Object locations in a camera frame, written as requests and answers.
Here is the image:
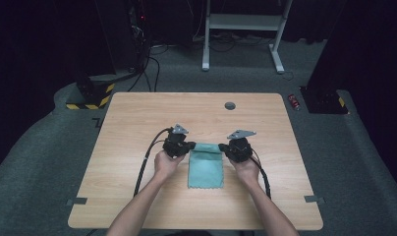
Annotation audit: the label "teal cloth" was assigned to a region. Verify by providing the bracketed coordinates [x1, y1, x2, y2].
[187, 142, 225, 190]

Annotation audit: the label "black yellow striped stand base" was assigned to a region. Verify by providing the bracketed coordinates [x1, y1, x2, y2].
[65, 74, 116, 111]

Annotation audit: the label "grey tape strip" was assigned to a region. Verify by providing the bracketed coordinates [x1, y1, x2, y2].
[303, 195, 326, 205]
[66, 197, 88, 207]

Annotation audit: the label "white metal stand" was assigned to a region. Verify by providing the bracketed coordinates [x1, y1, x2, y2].
[200, 0, 294, 75]

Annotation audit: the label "person's left hand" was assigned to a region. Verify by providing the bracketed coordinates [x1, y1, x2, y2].
[153, 149, 187, 181]

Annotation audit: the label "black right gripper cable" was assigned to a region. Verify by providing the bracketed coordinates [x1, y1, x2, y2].
[250, 147, 272, 201]

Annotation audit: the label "red can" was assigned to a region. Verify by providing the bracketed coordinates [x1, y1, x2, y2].
[287, 93, 302, 111]

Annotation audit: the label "cable bundle under stand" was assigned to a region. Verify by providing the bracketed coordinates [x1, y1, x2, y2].
[192, 30, 276, 53]

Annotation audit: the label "black floor cables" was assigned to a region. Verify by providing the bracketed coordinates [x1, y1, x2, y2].
[127, 45, 170, 93]

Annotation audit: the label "dark equipment rack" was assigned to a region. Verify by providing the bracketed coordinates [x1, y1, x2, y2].
[94, 0, 150, 74]

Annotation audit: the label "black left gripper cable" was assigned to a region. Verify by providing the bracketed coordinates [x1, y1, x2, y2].
[133, 127, 172, 198]

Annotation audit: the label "person's right hand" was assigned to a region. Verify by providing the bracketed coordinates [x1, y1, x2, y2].
[228, 156, 260, 187]

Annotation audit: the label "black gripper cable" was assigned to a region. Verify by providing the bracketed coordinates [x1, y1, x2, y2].
[133, 127, 172, 198]
[250, 147, 272, 201]

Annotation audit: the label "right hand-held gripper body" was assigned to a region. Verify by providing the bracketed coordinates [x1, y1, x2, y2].
[224, 129, 257, 164]

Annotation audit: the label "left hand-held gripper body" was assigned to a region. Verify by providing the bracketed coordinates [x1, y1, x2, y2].
[162, 123, 191, 159]

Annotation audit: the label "black square stand base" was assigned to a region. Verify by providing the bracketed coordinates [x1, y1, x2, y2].
[299, 86, 350, 115]

